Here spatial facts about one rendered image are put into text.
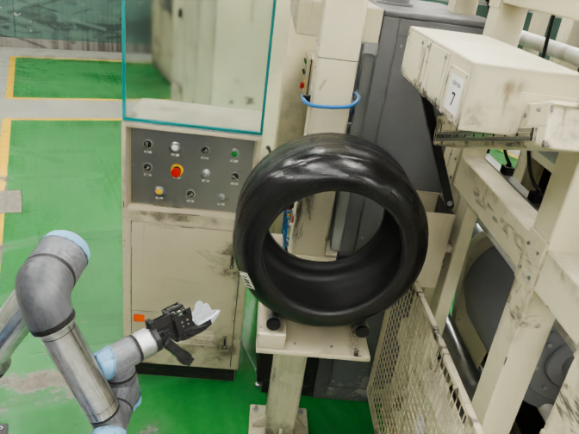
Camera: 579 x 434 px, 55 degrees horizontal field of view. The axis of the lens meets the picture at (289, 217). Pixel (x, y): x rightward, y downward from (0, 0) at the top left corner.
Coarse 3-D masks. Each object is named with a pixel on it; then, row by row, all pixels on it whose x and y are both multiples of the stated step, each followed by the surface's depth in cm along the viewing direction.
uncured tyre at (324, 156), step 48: (288, 144) 165; (336, 144) 156; (240, 192) 172; (288, 192) 149; (384, 192) 150; (240, 240) 157; (384, 240) 187; (288, 288) 186; (336, 288) 190; (384, 288) 164
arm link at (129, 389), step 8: (136, 376) 142; (112, 384) 138; (120, 384) 138; (128, 384) 139; (136, 384) 142; (120, 392) 137; (128, 392) 138; (136, 392) 141; (128, 400) 136; (136, 400) 143; (136, 408) 143
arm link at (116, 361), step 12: (132, 336) 140; (108, 348) 137; (120, 348) 137; (132, 348) 138; (96, 360) 134; (108, 360) 134; (120, 360) 136; (132, 360) 138; (108, 372) 134; (120, 372) 136; (132, 372) 139
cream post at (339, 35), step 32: (352, 0) 165; (320, 32) 173; (352, 32) 169; (320, 64) 173; (352, 64) 174; (320, 96) 178; (320, 128) 182; (320, 224) 198; (320, 256) 203; (288, 384) 230; (288, 416) 237
